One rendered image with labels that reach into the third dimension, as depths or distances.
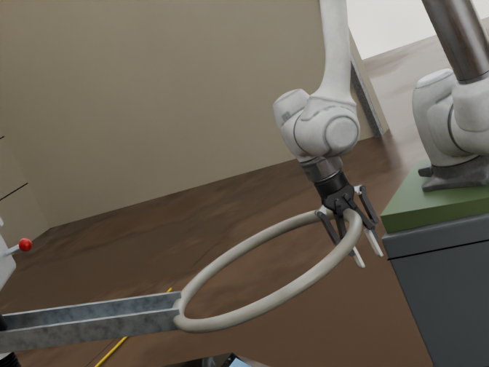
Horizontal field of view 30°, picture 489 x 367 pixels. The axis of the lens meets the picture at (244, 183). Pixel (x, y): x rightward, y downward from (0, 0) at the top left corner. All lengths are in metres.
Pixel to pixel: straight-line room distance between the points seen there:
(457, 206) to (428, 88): 0.29
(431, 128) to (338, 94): 0.42
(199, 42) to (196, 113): 0.62
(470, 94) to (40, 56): 6.50
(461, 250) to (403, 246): 0.15
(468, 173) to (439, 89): 0.23
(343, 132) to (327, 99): 0.09
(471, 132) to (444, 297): 0.45
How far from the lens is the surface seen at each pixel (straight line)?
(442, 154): 2.29
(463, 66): 2.08
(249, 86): 7.18
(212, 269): 2.25
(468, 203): 2.22
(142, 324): 2.06
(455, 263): 2.27
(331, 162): 2.06
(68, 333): 2.09
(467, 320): 2.35
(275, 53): 6.99
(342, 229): 2.12
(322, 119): 1.86
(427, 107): 2.25
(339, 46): 1.95
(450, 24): 2.05
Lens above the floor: 1.56
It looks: 13 degrees down
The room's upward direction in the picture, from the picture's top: 24 degrees counter-clockwise
